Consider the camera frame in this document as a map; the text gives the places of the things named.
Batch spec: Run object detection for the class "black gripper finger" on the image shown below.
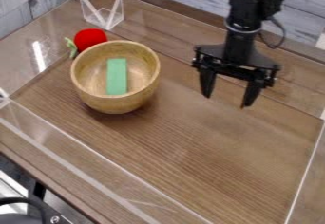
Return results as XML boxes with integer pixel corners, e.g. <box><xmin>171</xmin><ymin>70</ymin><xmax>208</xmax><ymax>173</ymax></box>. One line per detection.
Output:
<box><xmin>199</xmin><ymin>67</ymin><xmax>215</xmax><ymax>98</ymax></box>
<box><xmin>240</xmin><ymin>79</ymin><xmax>263</xmax><ymax>107</ymax></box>

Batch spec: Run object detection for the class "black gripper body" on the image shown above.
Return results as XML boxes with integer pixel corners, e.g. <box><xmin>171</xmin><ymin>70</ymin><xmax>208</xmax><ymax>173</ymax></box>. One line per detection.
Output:
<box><xmin>192</xmin><ymin>30</ymin><xmax>281</xmax><ymax>87</ymax></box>

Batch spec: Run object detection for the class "green rectangular block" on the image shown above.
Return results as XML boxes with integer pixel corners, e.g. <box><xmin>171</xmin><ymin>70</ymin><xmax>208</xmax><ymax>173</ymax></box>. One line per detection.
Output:
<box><xmin>107</xmin><ymin>58</ymin><xmax>127</xmax><ymax>95</ymax></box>

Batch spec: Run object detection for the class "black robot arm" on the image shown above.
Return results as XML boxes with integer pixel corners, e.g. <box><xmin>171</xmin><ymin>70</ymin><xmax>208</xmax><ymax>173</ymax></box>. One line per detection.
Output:
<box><xmin>191</xmin><ymin>0</ymin><xmax>286</xmax><ymax>107</ymax></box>

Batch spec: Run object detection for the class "brown wooden bowl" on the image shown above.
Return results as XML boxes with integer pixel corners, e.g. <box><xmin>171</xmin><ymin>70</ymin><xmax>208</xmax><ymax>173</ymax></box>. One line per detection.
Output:
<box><xmin>69</xmin><ymin>40</ymin><xmax>162</xmax><ymax>114</ymax></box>

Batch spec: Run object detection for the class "red plush apple toy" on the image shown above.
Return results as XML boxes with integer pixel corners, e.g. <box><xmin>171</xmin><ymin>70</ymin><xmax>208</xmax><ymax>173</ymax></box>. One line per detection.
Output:
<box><xmin>64</xmin><ymin>28</ymin><xmax>108</xmax><ymax>59</ymax></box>

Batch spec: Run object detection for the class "clear acrylic table barrier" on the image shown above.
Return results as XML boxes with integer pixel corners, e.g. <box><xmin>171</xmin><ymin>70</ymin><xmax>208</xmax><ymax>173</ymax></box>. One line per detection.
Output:
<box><xmin>0</xmin><ymin>88</ymin><xmax>212</xmax><ymax>224</ymax></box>

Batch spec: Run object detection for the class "black metal table leg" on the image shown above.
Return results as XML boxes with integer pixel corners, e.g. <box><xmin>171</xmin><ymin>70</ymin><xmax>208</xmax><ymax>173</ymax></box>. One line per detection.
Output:
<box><xmin>33</xmin><ymin>182</ymin><xmax>45</xmax><ymax>199</ymax></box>

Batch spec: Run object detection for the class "clear acrylic corner bracket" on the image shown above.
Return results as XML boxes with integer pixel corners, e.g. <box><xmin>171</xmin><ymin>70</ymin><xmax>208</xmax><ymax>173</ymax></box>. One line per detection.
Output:
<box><xmin>80</xmin><ymin>0</ymin><xmax>124</xmax><ymax>30</ymax></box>

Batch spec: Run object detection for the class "black cable under table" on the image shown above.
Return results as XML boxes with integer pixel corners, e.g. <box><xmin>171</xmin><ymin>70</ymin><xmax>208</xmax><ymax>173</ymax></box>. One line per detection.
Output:
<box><xmin>0</xmin><ymin>196</ymin><xmax>48</xmax><ymax>224</ymax></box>

